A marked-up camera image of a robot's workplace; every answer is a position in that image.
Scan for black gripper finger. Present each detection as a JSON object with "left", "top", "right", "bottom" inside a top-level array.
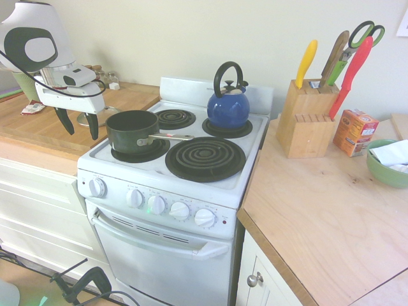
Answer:
[
  {"left": 87, "top": 112, "right": 100, "bottom": 141},
  {"left": 53, "top": 107, "right": 76, "bottom": 135}
]

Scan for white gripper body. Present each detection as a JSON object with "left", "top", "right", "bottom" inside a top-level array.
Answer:
[{"left": 34, "top": 82, "right": 106, "bottom": 115}]

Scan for glass pot lid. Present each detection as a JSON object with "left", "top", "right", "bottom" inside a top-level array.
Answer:
[{"left": 77, "top": 106, "right": 122, "bottom": 128}]

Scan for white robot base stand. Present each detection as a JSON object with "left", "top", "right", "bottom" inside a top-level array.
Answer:
[{"left": 0, "top": 280, "right": 20, "bottom": 306}]

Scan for large wooden cutting board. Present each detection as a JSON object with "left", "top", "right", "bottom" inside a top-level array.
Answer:
[{"left": 0, "top": 81, "right": 161, "bottom": 153}]

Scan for red packet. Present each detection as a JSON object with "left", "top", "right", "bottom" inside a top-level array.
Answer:
[{"left": 20, "top": 101, "right": 45, "bottom": 115}]

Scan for glass spice jar white label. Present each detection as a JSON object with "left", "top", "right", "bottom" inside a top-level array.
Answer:
[{"left": 106, "top": 71, "right": 120, "bottom": 91}]

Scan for green ribbed utensil holder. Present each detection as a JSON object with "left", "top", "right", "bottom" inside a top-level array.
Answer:
[{"left": 11, "top": 70, "right": 41, "bottom": 102}]

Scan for white stove knob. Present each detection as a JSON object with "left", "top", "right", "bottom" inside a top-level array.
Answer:
[
  {"left": 88, "top": 177, "right": 108, "bottom": 198},
  {"left": 126, "top": 188, "right": 146, "bottom": 209},
  {"left": 147, "top": 194, "right": 166, "bottom": 215},
  {"left": 169, "top": 201, "right": 191, "bottom": 221},
  {"left": 194, "top": 208, "right": 217, "bottom": 228}
]

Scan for small black coil burner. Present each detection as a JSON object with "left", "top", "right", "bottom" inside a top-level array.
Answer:
[
  {"left": 154, "top": 108, "right": 196, "bottom": 131},
  {"left": 201, "top": 117, "right": 253, "bottom": 139},
  {"left": 110, "top": 138, "right": 171, "bottom": 163}
]

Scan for white drawer cabinet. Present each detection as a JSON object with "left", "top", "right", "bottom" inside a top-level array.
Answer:
[{"left": 0, "top": 156, "right": 111, "bottom": 281}]

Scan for large black coil burner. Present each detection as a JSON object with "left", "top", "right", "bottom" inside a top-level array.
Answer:
[{"left": 164, "top": 136, "right": 247, "bottom": 183}]

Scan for black bar clamp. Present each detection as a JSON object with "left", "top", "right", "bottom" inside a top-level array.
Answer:
[{"left": 49, "top": 258, "right": 112, "bottom": 305}]

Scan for white electric stove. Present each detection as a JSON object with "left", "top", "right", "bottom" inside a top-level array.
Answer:
[{"left": 76, "top": 76, "right": 274, "bottom": 306}]

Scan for wooden knife block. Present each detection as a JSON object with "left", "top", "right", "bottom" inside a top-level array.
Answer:
[{"left": 275, "top": 78, "right": 340, "bottom": 159}]

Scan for round metal cabinet knob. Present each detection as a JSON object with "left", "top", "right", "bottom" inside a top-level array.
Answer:
[{"left": 247, "top": 272, "right": 265, "bottom": 288}]

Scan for white door cabinet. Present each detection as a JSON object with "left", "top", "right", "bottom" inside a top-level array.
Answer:
[{"left": 235, "top": 228, "right": 319, "bottom": 306}]

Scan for orange baking soda box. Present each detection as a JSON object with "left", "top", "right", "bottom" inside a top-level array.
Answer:
[{"left": 332, "top": 108, "right": 380, "bottom": 158}]

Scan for green and grey scissors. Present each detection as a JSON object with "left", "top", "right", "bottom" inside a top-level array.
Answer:
[{"left": 325, "top": 20, "right": 386, "bottom": 87}]

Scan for green ceramic bowl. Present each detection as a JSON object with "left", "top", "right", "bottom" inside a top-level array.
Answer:
[{"left": 366, "top": 139, "right": 408, "bottom": 189}]

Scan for white paper napkin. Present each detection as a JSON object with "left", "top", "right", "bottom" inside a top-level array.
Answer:
[{"left": 369, "top": 139, "right": 408, "bottom": 175}]

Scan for light plywood board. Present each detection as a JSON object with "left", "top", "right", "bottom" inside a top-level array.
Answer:
[{"left": 390, "top": 113, "right": 408, "bottom": 141}]

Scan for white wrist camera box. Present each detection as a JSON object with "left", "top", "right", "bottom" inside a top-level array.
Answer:
[{"left": 62, "top": 65, "right": 97, "bottom": 87}]

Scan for dark pot with steel handle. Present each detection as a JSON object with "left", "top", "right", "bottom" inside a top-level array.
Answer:
[{"left": 105, "top": 110, "right": 194, "bottom": 154}]

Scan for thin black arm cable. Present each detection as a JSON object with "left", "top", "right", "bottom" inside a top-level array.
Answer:
[{"left": 0, "top": 50, "right": 106, "bottom": 96}]

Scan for white oven door handle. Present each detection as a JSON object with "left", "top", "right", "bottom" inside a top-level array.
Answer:
[{"left": 91, "top": 208, "right": 230, "bottom": 261}]

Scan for blue kettle with black handle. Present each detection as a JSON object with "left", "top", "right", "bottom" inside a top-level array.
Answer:
[{"left": 207, "top": 61, "right": 251, "bottom": 130}]

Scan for yellow handled knife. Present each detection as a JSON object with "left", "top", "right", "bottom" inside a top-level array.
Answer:
[{"left": 295, "top": 40, "right": 319, "bottom": 90}]

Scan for wooden handled knife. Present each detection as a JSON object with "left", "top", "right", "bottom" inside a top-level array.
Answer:
[{"left": 319, "top": 30, "right": 350, "bottom": 89}]

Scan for red handled knife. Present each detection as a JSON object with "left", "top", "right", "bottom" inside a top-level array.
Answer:
[{"left": 328, "top": 36, "right": 374, "bottom": 121}]

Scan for white paper sheet on wall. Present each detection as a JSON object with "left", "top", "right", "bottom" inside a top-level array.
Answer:
[{"left": 396, "top": 6, "right": 408, "bottom": 38}]

